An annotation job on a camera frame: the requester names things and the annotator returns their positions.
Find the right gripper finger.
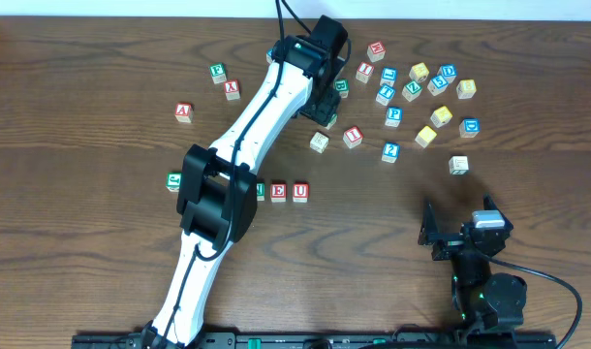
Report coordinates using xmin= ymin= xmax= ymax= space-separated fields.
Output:
xmin=482 ymin=194 xmax=513 ymax=231
xmin=418 ymin=200 xmax=440 ymax=245

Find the red U block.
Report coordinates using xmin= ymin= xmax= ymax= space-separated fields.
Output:
xmin=293 ymin=183 xmax=309 ymax=203

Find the red E block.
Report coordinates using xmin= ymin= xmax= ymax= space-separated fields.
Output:
xmin=270 ymin=183 xmax=287 ymax=203

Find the green N block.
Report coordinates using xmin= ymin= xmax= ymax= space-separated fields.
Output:
xmin=257 ymin=182 xmax=265 ymax=202

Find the green R block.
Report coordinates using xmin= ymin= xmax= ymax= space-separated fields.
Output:
xmin=325 ymin=113 xmax=338 ymax=130

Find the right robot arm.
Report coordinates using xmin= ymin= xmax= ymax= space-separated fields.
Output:
xmin=418 ymin=196 xmax=527 ymax=344

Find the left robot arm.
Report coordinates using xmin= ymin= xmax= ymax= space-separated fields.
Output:
xmin=140 ymin=34 xmax=351 ymax=348

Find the green B block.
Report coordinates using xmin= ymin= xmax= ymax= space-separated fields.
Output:
xmin=334 ymin=79 xmax=350 ymax=99

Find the white K block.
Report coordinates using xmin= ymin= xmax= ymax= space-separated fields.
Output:
xmin=309 ymin=132 xmax=329 ymax=153

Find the red I block lower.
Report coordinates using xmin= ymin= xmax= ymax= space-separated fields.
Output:
xmin=343 ymin=126 xmax=363 ymax=148

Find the red i block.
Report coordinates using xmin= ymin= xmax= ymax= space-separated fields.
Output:
xmin=343 ymin=126 xmax=363 ymax=148
xmin=356 ymin=62 xmax=374 ymax=83

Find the white F block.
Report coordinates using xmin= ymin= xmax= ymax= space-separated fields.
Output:
xmin=449 ymin=155 xmax=470 ymax=175

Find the red I block upper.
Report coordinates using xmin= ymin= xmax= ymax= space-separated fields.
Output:
xmin=356 ymin=62 xmax=374 ymax=83

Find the blue T block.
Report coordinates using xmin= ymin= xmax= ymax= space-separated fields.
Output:
xmin=376 ymin=84 xmax=396 ymax=106

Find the blue P block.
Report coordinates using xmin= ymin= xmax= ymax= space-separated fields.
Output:
xmin=385 ymin=107 xmax=403 ymax=128

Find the blue L block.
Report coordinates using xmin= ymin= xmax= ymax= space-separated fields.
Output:
xmin=380 ymin=67 xmax=398 ymax=87

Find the blue X block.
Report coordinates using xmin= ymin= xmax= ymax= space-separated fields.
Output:
xmin=265 ymin=49 xmax=273 ymax=64

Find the red H block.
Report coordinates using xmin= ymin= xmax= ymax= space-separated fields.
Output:
xmin=367 ymin=41 xmax=387 ymax=63

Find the blue D block lower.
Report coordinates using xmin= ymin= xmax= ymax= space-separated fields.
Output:
xmin=459 ymin=118 xmax=481 ymax=138

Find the blue d block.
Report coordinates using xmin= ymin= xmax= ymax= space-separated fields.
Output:
xmin=459 ymin=118 xmax=481 ymax=138
xmin=437 ymin=64 xmax=457 ymax=83

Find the blue 2 block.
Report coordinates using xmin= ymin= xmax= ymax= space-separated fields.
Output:
xmin=382 ymin=143 xmax=400 ymax=163

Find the green Z block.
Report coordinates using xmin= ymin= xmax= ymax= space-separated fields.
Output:
xmin=402 ymin=80 xmax=422 ymax=102

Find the yellow block lower right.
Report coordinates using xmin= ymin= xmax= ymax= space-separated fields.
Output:
xmin=415 ymin=126 xmax=437 ymax=148

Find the yellow block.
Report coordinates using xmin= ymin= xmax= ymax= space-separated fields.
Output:
xmin=409 ymin=62 xmax=429 ymax=83
xmin=456 ymin=79 xmax=477 ymax=100
xmin=415 ymin=126 xmax=437 ymax=148

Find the yellow block mid right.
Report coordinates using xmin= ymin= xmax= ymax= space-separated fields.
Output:
xmin=430 ymin=106 xmax=452 ymax=128

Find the yellow block upper right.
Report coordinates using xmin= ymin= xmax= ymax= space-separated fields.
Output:
xmin=409 ymin=62 xmax=429 ymax=83

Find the green F block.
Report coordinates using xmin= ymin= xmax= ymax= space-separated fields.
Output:
xmin=209 ymin=63 xmax=227 ymax=84

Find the yellow block far right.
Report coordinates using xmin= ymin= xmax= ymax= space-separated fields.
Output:
xmin=456 ymin=79 xmax=477 ymax=100

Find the blue S block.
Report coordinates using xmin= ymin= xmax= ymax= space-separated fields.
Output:
xmin=427 ymin=75 xmax=449 ymax=96

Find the blue D block upper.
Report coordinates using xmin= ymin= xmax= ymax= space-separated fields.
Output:
xmin=437 ymin=64 xmax=457 ymax=83

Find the red A block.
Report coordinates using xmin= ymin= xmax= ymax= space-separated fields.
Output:
xmin=174 ymin=103 xmax=194 ymax=123

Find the green J block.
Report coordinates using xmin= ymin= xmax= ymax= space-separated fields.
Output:
xmin=166 ymin=173 xmax=181 ymax=192

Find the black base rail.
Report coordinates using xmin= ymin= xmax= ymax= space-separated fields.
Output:
xmin=71 ymin=331 xmax=558 ymax=349

